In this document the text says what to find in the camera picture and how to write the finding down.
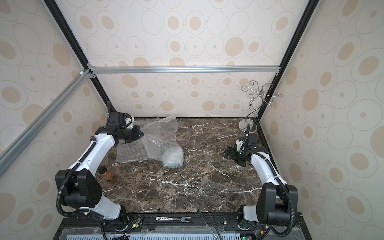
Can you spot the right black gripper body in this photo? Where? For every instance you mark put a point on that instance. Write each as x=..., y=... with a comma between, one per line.
x=231, y=153

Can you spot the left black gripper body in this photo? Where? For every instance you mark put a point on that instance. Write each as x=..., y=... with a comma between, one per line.
x=130, y=134

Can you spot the bubble wrap sheet around orange plate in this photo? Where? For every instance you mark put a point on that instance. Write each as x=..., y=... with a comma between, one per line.
x=132, y=152

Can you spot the bubble wrap sheet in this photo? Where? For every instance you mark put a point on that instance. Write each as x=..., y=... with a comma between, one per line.
x=160, y=138

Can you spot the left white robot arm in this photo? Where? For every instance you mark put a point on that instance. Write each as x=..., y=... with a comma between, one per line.
x=78, y=190

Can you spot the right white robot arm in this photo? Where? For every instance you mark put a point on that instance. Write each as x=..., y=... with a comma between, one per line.
x=276, y=208

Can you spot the amber glass jar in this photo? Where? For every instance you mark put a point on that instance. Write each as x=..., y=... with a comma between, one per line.
x=105, y=173

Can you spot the black base platform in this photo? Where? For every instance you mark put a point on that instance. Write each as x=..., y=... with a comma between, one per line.
x=201, y=227

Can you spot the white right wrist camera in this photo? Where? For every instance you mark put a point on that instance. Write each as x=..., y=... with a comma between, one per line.
x=239, y=144

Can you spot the chrome wire mug tree stand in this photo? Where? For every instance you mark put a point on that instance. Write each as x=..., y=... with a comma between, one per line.
x=257, y=95

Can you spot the fork with patterned handle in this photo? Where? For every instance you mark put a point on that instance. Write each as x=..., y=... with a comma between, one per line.
x=182, y=219

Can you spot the aluminium rail back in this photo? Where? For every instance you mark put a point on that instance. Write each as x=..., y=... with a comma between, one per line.
x=185, y=70

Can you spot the aluminium rail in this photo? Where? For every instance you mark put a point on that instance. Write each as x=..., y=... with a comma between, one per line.
x=185, y=70
x=25, y=138

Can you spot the black frame post back left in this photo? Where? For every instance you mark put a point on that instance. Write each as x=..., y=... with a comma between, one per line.
x=66, y=30

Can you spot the black frame post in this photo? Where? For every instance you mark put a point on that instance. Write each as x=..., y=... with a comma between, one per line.
x=299, y=32
x=66, y=30

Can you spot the aluminium rail left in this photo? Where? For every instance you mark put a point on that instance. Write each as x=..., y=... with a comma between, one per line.
x=25, y=138

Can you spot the black frame post back right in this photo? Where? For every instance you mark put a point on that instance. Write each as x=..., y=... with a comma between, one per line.
x=299, y=32

